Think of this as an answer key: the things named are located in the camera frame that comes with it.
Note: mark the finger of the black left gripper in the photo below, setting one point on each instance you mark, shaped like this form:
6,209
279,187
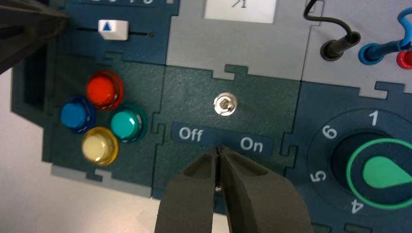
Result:
22,41
29,11

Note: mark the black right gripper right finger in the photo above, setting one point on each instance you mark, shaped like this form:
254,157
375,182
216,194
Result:
260,199

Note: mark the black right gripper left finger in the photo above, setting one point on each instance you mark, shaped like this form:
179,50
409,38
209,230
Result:
188,199

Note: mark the white slider knob blue triangle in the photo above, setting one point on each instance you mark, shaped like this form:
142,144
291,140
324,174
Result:
112,29

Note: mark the blue round push button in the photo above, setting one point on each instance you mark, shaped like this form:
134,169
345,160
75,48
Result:
75,115

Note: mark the red round push button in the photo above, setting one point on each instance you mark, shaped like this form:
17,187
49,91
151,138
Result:
101,90

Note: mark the teal round push button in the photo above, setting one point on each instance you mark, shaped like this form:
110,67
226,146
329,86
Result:
125,123

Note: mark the yellow round push button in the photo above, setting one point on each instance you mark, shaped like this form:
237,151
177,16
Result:
99,146

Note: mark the blue and grey task board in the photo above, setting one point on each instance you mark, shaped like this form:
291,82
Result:
193,90

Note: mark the green and blue rotary knob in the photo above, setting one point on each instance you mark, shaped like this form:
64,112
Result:
383,172

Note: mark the white display panel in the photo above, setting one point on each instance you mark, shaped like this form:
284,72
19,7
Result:
239,13

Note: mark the silver metal toggle switch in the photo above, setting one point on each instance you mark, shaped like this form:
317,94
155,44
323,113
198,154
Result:
225,104

